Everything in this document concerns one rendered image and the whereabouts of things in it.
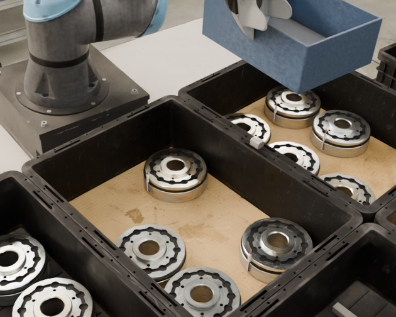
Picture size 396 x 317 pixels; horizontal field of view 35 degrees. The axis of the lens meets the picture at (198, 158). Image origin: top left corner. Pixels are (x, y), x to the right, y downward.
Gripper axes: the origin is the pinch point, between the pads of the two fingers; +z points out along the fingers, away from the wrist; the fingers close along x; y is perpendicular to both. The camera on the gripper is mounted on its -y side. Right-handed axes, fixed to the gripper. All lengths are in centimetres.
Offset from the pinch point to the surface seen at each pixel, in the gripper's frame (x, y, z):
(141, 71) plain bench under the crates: 12, -58, 45
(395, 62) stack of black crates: 84, -38, 66
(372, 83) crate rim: 27.3, -0.4, 23.5
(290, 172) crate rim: -1.0, 9.5, 19.6
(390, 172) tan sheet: 20.8, 11.2, 32.7
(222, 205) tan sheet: -7.8, 1.6, 28.8
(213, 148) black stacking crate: -4.1, -5.4, 23.7
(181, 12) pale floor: 109, -193, 129
